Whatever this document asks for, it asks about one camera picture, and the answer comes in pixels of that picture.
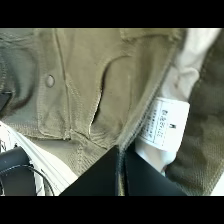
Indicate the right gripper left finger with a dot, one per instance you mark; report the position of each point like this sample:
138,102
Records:
100,176

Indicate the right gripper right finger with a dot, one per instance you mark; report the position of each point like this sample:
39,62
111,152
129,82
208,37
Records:
143,180

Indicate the olive green trousers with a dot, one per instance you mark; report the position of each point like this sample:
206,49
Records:
83,66

